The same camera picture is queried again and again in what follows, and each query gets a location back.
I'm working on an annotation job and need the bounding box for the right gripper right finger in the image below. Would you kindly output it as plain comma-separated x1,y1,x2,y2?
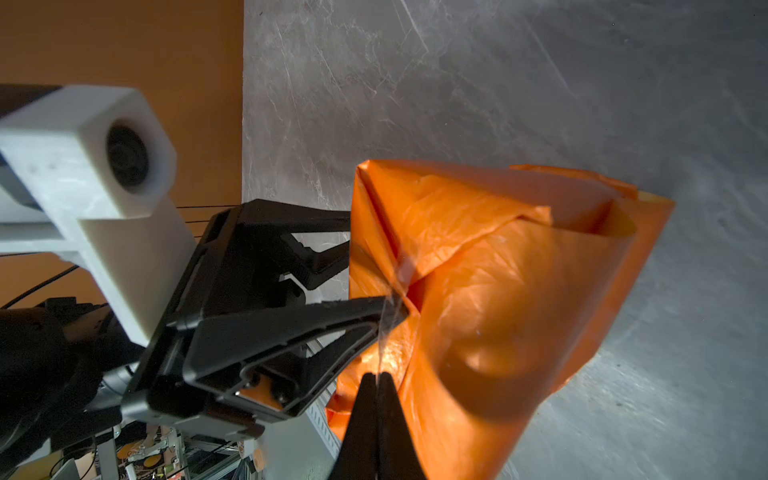
376,372,426,480

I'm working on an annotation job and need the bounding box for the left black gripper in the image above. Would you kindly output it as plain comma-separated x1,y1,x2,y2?
121,199,386,439

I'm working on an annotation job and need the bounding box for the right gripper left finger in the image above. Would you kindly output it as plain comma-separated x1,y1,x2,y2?
328,373,379,480

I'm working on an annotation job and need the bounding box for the yellow orange wrapping paper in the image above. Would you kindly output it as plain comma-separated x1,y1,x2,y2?
326,160,675,479

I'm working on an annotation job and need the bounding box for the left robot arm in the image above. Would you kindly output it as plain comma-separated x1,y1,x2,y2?
1,200,408,473

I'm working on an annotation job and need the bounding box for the clear adhesive tape strip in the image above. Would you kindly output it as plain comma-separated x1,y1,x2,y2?
376,253,416,380

